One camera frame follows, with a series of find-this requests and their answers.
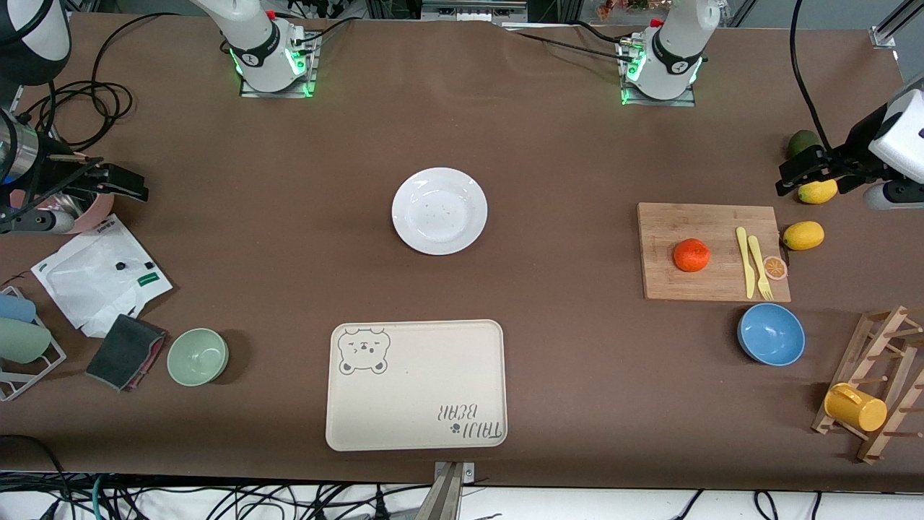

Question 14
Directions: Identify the white wire rack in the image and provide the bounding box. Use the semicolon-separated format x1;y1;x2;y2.
0;285;67;402

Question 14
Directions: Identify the yellow plastic fork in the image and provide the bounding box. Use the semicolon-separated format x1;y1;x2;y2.
747;235;775;302

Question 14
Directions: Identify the black looped floor cable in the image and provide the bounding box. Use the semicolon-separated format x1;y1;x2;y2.
0;433;70;520

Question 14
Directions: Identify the wooden cup rack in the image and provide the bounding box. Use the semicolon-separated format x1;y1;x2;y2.
812;305;924;464

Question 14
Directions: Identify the coiled black cable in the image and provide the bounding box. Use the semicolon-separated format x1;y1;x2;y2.
14;11;188;152

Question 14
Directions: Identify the cream bear print tray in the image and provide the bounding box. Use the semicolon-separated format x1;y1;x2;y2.
325;319;508;452

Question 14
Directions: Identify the aluminium frame profile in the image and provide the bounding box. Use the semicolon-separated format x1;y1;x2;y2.
870;0;924;50

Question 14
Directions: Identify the blue bowl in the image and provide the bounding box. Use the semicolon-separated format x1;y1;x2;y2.
737;303;806;367

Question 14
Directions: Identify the black left base cable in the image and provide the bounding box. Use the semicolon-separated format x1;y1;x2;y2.
505;22;629;64

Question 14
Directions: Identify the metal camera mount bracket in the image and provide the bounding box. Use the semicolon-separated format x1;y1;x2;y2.
432;462;476;520

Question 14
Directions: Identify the wooden cutting board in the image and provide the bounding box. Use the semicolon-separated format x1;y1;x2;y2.
637;202;792;303

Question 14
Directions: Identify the pink bowl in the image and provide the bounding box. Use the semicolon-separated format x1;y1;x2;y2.
36;191;115;234

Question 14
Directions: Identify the black base cable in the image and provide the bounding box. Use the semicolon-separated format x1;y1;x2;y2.
295;18;356;46
505;22;629;64

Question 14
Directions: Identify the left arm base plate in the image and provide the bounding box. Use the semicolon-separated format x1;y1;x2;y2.
619;40;696;108

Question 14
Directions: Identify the yellow lemon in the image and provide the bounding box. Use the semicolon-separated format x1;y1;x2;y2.
783;221;825;251
798;178;839;205

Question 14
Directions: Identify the pale green cup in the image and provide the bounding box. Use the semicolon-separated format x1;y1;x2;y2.
0;318;53;364

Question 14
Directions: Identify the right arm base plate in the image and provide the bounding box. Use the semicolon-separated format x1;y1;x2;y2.
240;32;317;98

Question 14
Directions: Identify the white plastic bag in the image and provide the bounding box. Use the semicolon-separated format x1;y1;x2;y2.
31;214;174;339

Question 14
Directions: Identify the dark green avocado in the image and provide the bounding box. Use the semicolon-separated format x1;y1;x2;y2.
787;129;824;160

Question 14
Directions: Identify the grey metal box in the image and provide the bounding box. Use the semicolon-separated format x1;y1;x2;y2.
421;0;529;24

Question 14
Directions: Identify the pale blue cup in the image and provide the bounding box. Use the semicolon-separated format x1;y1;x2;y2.
0;295;37;324

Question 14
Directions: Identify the white round plate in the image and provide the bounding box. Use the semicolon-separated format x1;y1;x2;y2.
391;167;489;256

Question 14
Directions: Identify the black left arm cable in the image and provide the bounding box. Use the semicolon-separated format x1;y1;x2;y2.
790;0;832;150

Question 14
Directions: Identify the yellow plastic knife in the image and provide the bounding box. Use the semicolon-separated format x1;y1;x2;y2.
736;227;756;300

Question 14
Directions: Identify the yellow cup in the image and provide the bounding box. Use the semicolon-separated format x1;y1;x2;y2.
824;383;888;433

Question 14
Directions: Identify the dark grey pink-edged cloth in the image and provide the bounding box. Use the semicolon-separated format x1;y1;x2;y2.
85;314;168;393

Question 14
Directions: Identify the pale green bowl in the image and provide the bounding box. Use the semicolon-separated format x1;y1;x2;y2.
167;328;230;387

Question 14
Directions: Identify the black right base cable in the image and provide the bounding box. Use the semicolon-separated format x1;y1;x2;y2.
295;18;356;46

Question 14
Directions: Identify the orange fruit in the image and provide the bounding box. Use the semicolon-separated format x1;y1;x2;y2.
673;238;711;273

